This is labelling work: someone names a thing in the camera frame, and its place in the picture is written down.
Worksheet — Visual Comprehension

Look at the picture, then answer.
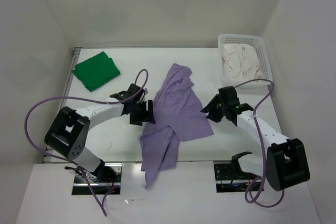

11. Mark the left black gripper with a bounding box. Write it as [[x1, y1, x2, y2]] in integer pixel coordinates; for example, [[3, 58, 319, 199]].
[[130, 100, 155, 126]]

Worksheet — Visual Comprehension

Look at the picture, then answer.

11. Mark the purple t shirt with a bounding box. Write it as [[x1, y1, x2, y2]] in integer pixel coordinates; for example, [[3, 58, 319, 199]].
[[140, 63, 213, 189]]

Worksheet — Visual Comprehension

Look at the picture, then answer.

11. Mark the green t shirt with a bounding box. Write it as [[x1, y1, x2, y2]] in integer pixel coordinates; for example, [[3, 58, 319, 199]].
[[72, 51, 120, 92]]

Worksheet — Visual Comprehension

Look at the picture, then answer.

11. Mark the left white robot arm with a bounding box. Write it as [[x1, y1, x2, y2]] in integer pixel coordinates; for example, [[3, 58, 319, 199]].
[[44, 83, 155, 182]]

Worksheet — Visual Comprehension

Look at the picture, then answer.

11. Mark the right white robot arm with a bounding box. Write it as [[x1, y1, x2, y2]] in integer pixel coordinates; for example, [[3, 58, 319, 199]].
[[201, 86, 310, 191]]

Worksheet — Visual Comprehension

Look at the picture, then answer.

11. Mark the white cloth in basket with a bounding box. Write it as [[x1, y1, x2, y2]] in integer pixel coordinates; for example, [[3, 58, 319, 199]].
[[221, 44, 264, 82]]

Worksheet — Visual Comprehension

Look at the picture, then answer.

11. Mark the white plastic basket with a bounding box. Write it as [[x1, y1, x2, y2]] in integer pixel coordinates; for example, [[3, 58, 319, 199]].
[[218, 34, 273, 86]]

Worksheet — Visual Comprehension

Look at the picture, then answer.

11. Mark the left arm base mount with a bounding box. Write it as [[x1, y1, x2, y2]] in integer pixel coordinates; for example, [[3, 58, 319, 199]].
[[65, 164, 122, 196]]

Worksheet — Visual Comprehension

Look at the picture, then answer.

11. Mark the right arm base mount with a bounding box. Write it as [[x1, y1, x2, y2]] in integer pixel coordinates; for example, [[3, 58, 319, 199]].
[[213, 161, 257, 193]]

